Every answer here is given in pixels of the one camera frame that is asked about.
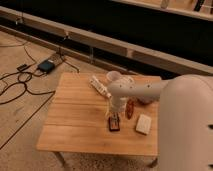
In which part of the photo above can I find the wooden table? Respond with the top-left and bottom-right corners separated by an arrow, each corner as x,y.
37,73 -> 158,157

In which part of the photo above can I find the dark red bowl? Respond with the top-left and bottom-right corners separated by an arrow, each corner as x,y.
136,98 -> 152,105

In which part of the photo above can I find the black power adapter box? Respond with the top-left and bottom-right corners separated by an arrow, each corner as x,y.
37,60 -> 55,73

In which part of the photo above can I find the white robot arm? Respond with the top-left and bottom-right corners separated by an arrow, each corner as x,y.
108,74 -> 213,171

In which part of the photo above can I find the small black plug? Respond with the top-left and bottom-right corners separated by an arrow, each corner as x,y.
17,64 -> 29,72

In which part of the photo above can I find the black floor cable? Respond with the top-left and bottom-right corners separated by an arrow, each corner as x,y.
0,41 -> 56,106

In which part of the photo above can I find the brown oblong snack item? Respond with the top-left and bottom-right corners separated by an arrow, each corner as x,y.
125,99 -> 134,119

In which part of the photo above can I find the clear plastic cup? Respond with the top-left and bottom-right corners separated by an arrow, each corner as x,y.
106,71 -> 121,83

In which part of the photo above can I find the white plastic bottle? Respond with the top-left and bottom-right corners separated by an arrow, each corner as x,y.
89,76 -> 111,98

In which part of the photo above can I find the white sponge block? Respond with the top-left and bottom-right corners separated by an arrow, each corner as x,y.
136,114 -> 152,135

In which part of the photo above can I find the black whiteboard eraser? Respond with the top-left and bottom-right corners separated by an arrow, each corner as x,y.
108,115 -> 120,132

